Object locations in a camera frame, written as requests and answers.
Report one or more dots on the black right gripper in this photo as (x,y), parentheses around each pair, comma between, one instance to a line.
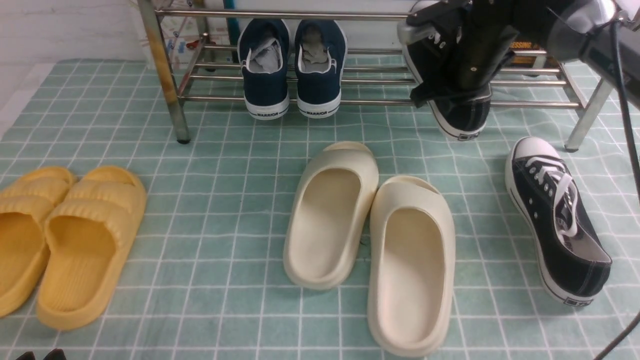
(485,45)

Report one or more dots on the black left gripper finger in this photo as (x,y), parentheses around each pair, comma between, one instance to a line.
(55,354)
(28,355)

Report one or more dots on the black canvas sneaker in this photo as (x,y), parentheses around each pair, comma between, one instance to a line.
(573,265)
(461,115)

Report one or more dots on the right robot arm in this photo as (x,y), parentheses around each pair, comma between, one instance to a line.
(585,30)

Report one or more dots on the image processing book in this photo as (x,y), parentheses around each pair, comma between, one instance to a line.
(527,57)

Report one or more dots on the yellow slipper, right one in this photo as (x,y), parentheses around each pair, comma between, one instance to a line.
(89,235)

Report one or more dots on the yellow slipper, one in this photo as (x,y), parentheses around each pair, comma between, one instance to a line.
(89,235)
(24,206)

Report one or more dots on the yellow slipper, left one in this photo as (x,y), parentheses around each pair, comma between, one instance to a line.
(24,206)

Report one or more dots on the navy sneaker, right one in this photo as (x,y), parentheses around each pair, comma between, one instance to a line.
(321,48)

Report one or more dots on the navy sneaker, one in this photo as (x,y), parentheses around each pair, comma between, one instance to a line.
(321,48)
(263,49)

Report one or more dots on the cream slide, right one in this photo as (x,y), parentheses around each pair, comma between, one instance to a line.
(412,271)

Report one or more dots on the cream slide, one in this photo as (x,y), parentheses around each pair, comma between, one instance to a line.
(331,204)
(412,271)

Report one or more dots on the cream slide, left one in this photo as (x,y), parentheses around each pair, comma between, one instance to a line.
(331,204)

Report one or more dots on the navy sneaker, left one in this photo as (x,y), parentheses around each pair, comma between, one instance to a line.
(263,49)

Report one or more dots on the green checked cloth mat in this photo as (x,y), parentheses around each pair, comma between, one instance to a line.
(205,281)

